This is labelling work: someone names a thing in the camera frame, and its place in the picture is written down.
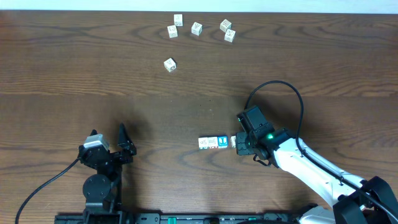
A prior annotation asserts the wooden block green side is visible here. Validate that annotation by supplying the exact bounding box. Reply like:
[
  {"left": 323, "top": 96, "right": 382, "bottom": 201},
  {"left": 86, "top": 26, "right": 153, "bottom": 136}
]
[{"left": 191, "top": 22, "right": 203, "bottom": 36}]

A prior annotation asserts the wooden block ladybug yellow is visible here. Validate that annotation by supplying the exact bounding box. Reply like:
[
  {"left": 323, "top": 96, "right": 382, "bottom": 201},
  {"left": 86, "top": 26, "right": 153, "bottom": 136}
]
[{"left": 208, "top": 136, "right": 218, "bottom": 149}]

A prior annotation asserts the wooden block far left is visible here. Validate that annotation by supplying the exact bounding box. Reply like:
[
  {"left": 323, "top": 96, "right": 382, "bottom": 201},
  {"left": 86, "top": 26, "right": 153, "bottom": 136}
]
[{"left": 167, "top": 25, "right": 178, "bottom": 38}]

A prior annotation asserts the wooden block blue top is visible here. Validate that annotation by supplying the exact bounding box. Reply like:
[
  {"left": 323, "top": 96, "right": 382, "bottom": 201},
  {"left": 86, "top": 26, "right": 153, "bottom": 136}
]
[{"left": 217, "top": 136, "right": 228, "bottom": 148}]

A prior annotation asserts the wooden block soccer ball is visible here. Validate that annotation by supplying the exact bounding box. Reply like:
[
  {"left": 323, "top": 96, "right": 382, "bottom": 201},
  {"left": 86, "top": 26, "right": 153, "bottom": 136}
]
[{"left": 164, "top": 58, "right": 177, "bottom": 72}]

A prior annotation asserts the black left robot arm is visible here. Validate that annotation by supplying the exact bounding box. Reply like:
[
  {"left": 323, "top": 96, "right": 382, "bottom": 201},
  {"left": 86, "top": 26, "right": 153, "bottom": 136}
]
[{"left": 78, "top": 123, "right": 137, "bottom": 223}]

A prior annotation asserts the wooden block letter A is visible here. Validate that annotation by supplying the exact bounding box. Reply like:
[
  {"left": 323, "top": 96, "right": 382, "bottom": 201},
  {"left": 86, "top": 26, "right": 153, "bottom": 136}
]
[{"left": 230, "top": 136, "right": 236, "bottom": 148}]

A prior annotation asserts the wooden block letter G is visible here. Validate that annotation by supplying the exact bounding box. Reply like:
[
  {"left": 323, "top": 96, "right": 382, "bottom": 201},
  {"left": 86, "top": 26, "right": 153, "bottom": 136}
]
[{"left": 198, "top": 137, "right": 209, "bottom": 149}]

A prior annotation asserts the wooden block blue side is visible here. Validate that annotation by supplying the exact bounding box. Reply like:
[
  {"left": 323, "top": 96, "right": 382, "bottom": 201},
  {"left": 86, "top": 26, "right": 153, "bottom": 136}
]
[{"left": 224, "top": 29, "right": 236, "bottom": 43}]

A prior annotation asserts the wooden block back right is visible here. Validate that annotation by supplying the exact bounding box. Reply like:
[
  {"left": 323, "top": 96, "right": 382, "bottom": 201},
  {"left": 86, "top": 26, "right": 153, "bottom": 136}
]
[{"left": 220, "top": 19, "right": 232, "bottom": 32}]

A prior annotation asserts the wooden block back left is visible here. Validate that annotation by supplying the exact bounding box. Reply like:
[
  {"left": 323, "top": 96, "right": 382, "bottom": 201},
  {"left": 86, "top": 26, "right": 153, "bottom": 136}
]
[{"left": 174, "top": 14, "right": 183, "bottom": 27}]

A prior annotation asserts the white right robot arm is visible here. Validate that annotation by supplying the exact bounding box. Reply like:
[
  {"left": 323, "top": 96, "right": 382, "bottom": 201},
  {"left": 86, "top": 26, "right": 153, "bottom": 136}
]
[{"left": 235, "top": 106, "right": 397, "bottom": 223}]

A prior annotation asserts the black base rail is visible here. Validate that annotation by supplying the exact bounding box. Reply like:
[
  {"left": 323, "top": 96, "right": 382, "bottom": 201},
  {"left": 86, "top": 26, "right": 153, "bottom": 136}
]
[{"left": 54, "top": 212, "right": 299, "bottom": 224}]

